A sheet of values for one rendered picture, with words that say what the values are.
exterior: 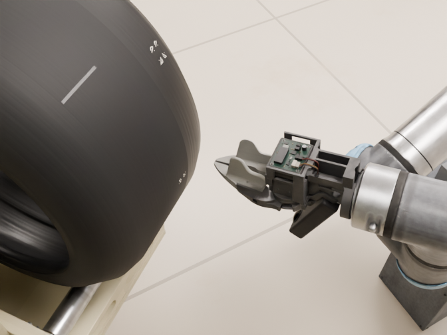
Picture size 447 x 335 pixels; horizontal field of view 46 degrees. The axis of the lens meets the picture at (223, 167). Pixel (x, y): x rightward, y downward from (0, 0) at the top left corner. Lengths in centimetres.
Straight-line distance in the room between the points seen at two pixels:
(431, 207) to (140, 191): 38
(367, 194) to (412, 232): 7
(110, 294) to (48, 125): 53
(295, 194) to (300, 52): 227
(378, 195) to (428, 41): 256
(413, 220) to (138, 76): 40
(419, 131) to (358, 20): 243
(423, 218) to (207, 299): 144
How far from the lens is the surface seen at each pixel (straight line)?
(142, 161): 73
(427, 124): 84
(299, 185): 69
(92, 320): 109
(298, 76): 280
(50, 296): 121
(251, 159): 77
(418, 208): 68
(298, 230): 80
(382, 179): 69
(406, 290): 204
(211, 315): 200
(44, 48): 69
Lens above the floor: 185
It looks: 52 degrees down
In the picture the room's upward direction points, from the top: straight up
